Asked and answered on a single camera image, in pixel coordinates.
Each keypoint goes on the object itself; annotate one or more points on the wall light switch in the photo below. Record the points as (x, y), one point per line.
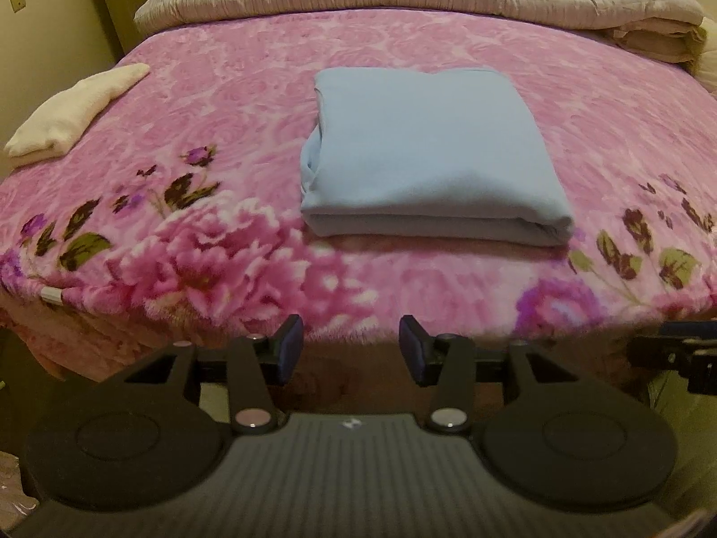
(18, 5)

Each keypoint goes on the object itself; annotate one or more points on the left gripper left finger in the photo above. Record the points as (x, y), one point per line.
(256, 362)

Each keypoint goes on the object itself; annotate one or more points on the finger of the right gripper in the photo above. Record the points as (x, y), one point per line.
(672, 346)

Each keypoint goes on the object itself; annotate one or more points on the cream quilted headboard cushion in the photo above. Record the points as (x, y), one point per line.
(705, 67)

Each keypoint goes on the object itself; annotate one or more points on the folded beige blanket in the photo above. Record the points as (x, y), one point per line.
(672, 42)

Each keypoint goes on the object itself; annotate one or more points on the pink floral bed blanket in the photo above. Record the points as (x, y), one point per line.
(177, 214)

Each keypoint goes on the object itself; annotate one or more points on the light blue sweatshirt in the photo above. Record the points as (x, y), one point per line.
(451, 154)

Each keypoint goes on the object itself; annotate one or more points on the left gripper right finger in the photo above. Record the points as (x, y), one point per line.
(445, 362)

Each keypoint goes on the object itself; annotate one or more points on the cream white cloth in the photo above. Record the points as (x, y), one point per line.
(57, 125)

